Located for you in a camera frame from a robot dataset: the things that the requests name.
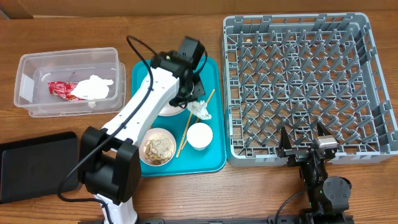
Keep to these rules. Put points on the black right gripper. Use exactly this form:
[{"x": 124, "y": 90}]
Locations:
[{"x": 285, "y": 150}]

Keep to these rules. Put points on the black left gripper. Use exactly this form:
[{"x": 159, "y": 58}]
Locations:
[{"x": 199, "y": 91}]

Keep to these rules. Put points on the foil wrapper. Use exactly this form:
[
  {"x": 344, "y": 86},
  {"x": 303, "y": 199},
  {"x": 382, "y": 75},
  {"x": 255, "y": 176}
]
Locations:
[{"x": 199, "y": 109}]

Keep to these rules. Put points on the white paper cup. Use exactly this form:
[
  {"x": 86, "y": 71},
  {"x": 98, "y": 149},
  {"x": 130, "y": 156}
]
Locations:
[{"x": 199, "y": 136}]

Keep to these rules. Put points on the pink bowl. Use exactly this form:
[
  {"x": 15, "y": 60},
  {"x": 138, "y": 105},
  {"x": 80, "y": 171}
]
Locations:
[{"x": 147, "y": 136}]

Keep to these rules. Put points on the peanuts and rice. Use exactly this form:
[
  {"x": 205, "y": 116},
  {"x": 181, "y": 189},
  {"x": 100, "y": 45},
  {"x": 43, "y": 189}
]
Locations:
[{"x": 159, "y": 149}]

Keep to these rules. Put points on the white napkin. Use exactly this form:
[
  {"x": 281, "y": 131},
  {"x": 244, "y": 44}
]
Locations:
[{"x": 93, "y": 88}]

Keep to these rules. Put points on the red snack wrapper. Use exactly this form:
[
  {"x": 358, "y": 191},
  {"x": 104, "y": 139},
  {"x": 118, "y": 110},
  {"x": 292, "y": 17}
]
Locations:
[{"x": 63, "y": 90}]

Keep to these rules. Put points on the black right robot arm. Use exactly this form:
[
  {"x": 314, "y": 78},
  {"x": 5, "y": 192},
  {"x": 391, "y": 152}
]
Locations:
[{"x": 328, "y": 196}]

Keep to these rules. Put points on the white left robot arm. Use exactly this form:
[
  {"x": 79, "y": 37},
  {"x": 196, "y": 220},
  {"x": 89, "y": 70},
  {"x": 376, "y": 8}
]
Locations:
[{"x": 109, "y": 165}]

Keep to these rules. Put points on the grey dishwasher rack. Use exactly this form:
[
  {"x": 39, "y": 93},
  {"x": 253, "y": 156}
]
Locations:
[{"x": 294, "y": 71}]

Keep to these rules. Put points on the right wooden chopstick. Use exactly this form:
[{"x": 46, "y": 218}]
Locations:
[{"x": 209, "y": 98}]

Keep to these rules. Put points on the pink plate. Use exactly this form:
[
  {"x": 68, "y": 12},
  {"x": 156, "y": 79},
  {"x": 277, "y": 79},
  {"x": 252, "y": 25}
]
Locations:
[{"x": 169, "y": 110}]

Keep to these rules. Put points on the clear plastic bin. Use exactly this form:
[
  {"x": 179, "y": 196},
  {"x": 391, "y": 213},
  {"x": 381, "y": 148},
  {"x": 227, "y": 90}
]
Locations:
[{"x": 36, "y": 71}]

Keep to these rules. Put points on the black plastic tray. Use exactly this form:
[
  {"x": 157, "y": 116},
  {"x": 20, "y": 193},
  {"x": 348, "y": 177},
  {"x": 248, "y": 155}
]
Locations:
[{"x": 35, "y": 167}]

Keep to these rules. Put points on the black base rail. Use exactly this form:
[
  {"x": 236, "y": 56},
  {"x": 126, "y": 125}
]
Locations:
[{"x": 214, "y": 221}]

